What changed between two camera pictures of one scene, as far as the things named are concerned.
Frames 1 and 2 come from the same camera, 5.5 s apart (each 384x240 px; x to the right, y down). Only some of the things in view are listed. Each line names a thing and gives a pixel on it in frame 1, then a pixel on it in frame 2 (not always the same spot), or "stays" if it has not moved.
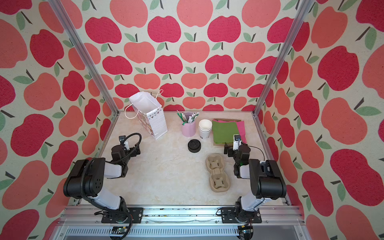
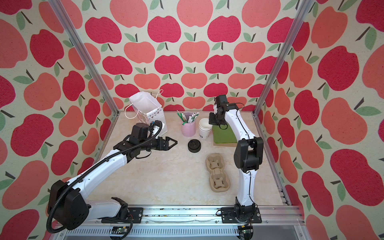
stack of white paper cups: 205,126 stays
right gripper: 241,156 to 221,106
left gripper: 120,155 to 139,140
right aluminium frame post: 296,29 stays
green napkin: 224,132 stays
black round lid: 194,146 stays
